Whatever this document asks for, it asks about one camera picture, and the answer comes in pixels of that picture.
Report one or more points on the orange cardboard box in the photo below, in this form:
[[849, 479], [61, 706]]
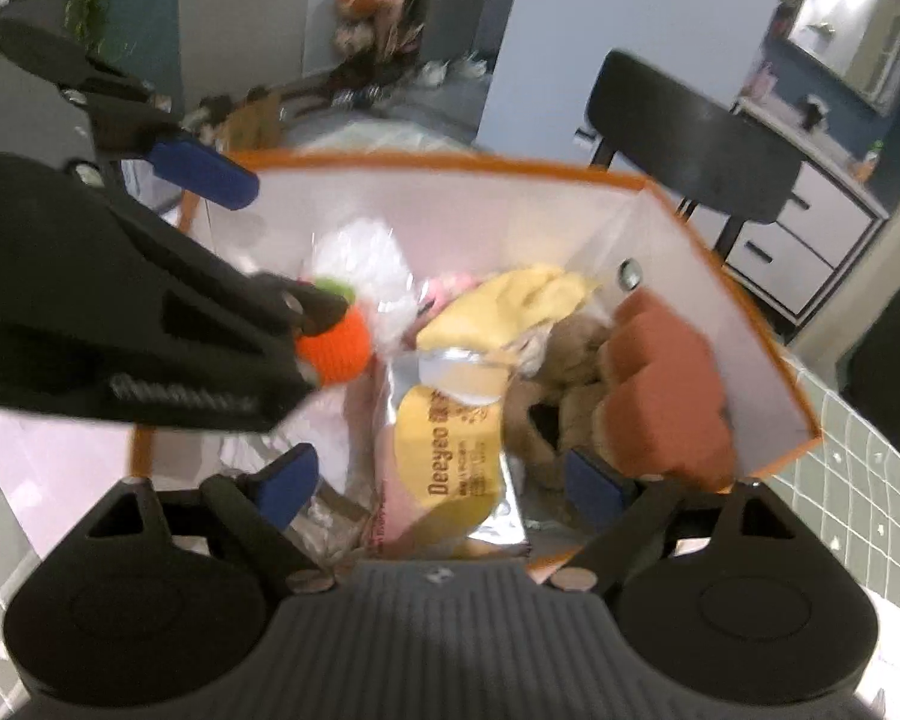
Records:
[[461, 213]]

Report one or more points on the brown sponge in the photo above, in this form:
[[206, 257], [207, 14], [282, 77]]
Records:
[[663, 414]]

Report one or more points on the pink white crochet item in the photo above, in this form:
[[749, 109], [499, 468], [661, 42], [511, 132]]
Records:
[[435, 293]]

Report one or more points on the pink yellow snack packet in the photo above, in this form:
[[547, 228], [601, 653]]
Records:
[[443, 482]]

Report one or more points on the white soft ball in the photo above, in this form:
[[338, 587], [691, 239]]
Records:
[[365, 256]]

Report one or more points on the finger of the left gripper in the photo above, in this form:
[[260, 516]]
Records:
[[315, 310], [198, 168]]

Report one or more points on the black chair right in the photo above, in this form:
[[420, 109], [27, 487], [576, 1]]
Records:
[[873, 374]]

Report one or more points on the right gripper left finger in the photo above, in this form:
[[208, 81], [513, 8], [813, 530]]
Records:
[[248, 516]]

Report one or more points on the black chair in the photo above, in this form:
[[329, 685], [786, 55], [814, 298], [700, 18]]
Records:
[[690, 144], [873, 374]]

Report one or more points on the orange red crochet fruit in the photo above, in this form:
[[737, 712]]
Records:
[[342, 353]]

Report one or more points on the green cap bottle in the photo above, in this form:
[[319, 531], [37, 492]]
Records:
[[869, 163]]

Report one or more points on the white drawer cabinet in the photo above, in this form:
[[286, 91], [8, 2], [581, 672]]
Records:
[[793, 265]]

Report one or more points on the yellow cleaning cloth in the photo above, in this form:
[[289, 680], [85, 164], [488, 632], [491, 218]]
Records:
[[502, 309]]

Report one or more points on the wall mirror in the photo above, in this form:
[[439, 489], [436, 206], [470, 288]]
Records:
[[856, 41]]

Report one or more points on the brown cardboard box on floor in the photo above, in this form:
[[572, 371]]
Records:
[[252, 126]]

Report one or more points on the green checked tablecloth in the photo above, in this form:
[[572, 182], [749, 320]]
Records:
[[847, 491]]

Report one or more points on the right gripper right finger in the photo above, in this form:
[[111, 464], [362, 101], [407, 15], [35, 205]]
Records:
[[627, 516]]

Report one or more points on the black chair left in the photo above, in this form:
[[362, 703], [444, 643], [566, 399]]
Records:
[[690, 144]]

